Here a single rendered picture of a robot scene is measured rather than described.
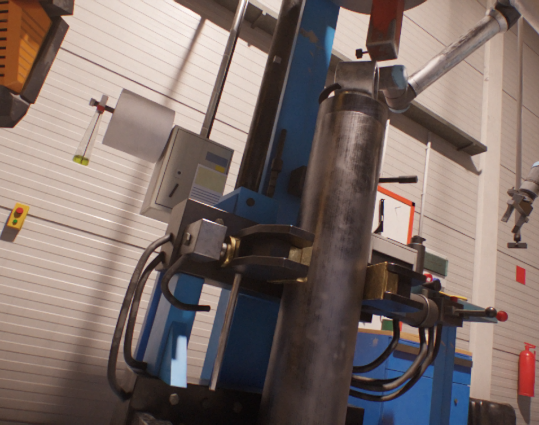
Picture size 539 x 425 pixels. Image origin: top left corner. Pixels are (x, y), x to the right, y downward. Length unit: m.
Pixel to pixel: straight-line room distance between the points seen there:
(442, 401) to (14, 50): 1.93
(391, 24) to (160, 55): 2.14
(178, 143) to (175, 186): 0.20
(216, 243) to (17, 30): 0.69
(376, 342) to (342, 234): 1.51
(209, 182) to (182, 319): 0.88
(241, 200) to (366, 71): 0.55
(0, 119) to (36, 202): 2.49
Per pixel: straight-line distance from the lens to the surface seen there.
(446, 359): 2.06
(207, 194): 1.88
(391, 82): 1.68
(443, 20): 6.08
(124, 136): 1.87
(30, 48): 0.49
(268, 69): 1.65
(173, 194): 1.83
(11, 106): 0.47
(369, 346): 2.55
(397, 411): 2.52
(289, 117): 1.68
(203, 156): 1.92
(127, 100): 1.89
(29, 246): 2.91
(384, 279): 1.08
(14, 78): 0.48
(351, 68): 1.36
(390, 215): 4.19
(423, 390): 2.65
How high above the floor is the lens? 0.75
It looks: 18 degrees up
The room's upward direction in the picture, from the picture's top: 12 degrees clockwise
